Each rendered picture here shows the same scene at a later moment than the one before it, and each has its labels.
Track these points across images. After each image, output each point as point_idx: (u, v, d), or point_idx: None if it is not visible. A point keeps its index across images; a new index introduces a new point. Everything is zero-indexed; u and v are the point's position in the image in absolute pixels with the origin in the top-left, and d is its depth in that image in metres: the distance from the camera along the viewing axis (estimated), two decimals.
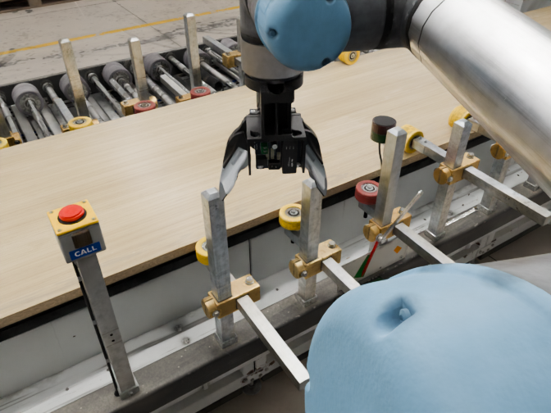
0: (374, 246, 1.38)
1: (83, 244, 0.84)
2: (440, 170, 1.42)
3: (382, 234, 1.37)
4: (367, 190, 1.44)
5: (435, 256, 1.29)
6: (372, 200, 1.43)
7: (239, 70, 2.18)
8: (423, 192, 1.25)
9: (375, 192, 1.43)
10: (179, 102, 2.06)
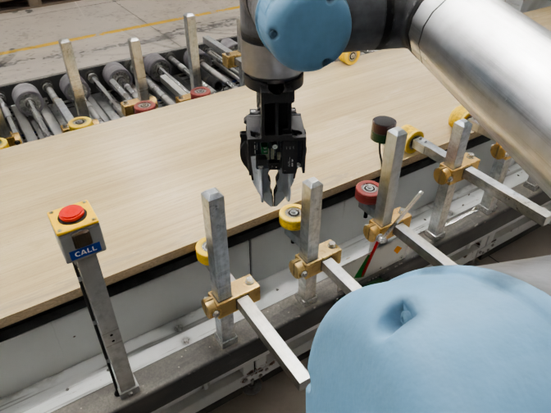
0: (374, 246, 1.38)
1: (83, 244, 0.84)
2: (440, 170, 1.42)
3: (382, 234, 1.37)
4: (367, 191, 1.44)
5: (435, 256, 1.29)
6: (373, 201, 1.43)
7: (239, 70, 2.18)
8: (423, 192, 1.25)
9: (375, 192, 1.43)
10: (179, 102, 2.06)
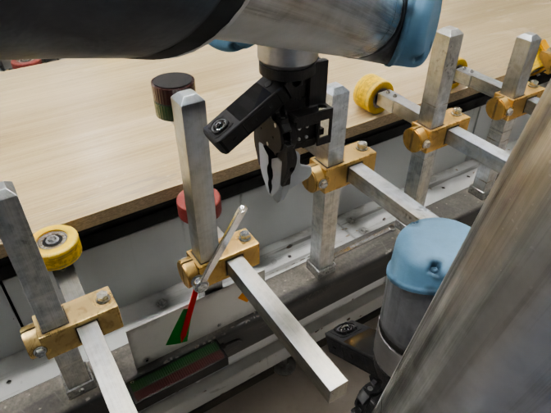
0: (191, 295, 0.83)
1: None
2: None
3: (202, 277, 0.82)
4: None
5: (276, 319, 0.74)
6: None
7: None
8: (246, 208, 0.70)
9: None
10: None
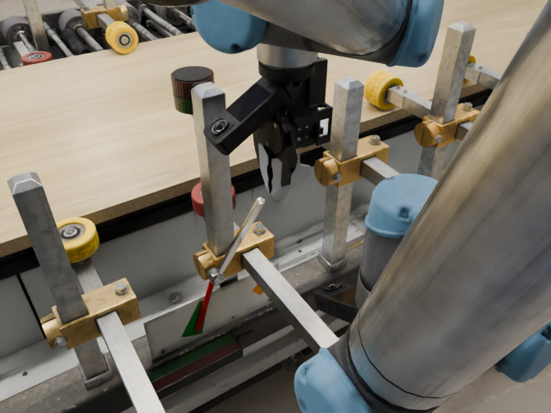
0: (207, 288, 0.84)
1: None
2: (321, 164, 0.88)
3: (218, 269, 0.83)
4: None
5: (293, 310, 0.75)
6: None
7: None
8: (264, 200, 0.71)
9: None
10: None
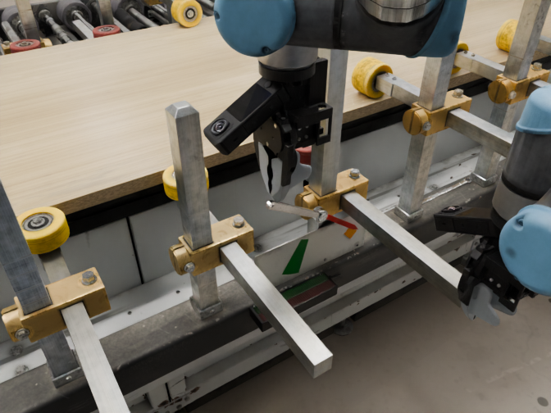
0: None
1: None
2: (412, 113, 0.94)
3: (316, 210, 0.89)
4: None
5: (401, 240, 0.82)
6: None
7: (167, 11, 1.71)
8: (270, 204, 0.73)
9: None
10: None
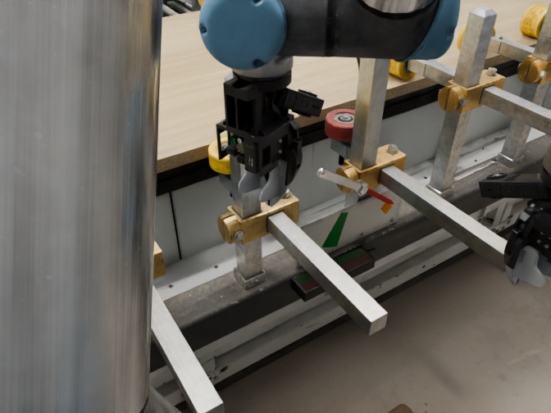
0: None
1: None
2: (448, 90, 0.97)
3: (357, 183, 0.91)
4: (342, 121, 0.99)
5: (443, 210, 0.84)
6: (349, 135, 0.98)
7: None
8: (321, 171, 0.75)
9: None
10: None
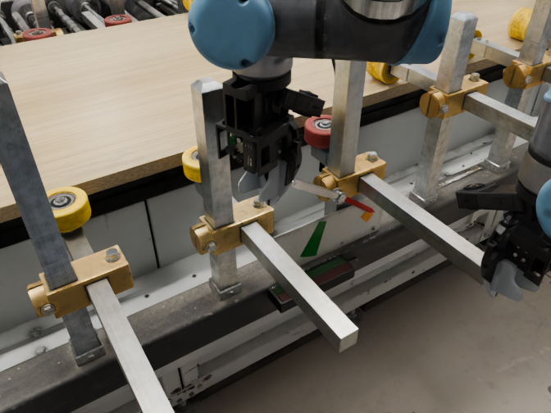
0: None
1: None
2: (430, 97, 0.94)
3: (334, 191, 0.89)
4: (321, 128, 0.97)
5: (421, 220, 0.82)
6: (329, 142, 0.96)
7: (177, 2, 1.71)
8: (293, 181, 0.73)
9: None
10: None
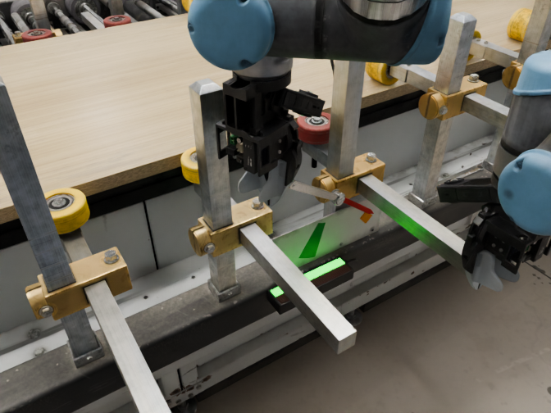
0: None
1: None
2: (429, 97, 0.94)
3: (334, 192, 0.89)
4: (313, 124, 0.99)
5: (407, 212, 0.84)
6: (321, 138, 0.97)
7: (176, 2, 1.71)
8: (292, 183, 0.73)
9: (325, 125, 0.98)
10: None
